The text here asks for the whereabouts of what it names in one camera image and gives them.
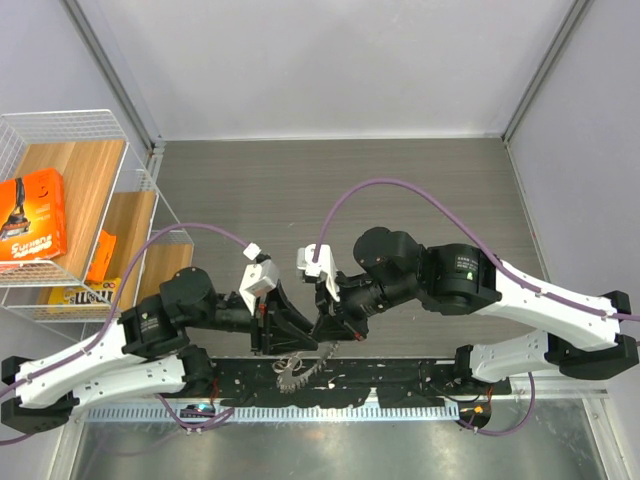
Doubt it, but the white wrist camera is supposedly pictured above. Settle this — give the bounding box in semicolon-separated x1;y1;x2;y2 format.
296;244;340;301
239;243;280;314

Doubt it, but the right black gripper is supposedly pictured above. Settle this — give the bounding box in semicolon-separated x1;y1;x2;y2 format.
312;269;421;343

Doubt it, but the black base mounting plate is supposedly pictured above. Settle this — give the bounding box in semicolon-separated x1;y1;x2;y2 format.
155;355;511;409

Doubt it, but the metal disc with key rings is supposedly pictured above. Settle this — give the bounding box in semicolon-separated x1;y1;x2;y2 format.
271;342;339;394

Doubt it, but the small orange packet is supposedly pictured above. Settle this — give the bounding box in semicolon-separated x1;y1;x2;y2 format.
86;230;117;282

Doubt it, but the orange product box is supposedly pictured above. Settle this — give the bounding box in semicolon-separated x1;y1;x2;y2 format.
1;168;67;262

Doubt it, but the white slotted cable duct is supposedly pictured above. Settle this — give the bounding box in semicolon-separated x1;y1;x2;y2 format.
85;401;459;423

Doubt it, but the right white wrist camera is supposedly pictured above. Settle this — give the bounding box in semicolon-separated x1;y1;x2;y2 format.
296;244;340;301

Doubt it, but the yellow candy bag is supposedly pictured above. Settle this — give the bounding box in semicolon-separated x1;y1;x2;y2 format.
47;277;121;314

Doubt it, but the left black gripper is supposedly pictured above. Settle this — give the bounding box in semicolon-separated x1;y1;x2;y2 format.
187;279;322;356

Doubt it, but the white wire shelf rack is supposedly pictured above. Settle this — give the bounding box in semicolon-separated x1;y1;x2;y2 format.
1;109;193;343

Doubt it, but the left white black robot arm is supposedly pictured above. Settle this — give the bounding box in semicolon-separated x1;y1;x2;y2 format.
1;267;319;435

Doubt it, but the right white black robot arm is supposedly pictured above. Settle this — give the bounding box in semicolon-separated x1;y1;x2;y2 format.
297;227;639;394

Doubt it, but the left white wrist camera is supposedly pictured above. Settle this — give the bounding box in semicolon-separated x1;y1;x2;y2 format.
239;243;280;314

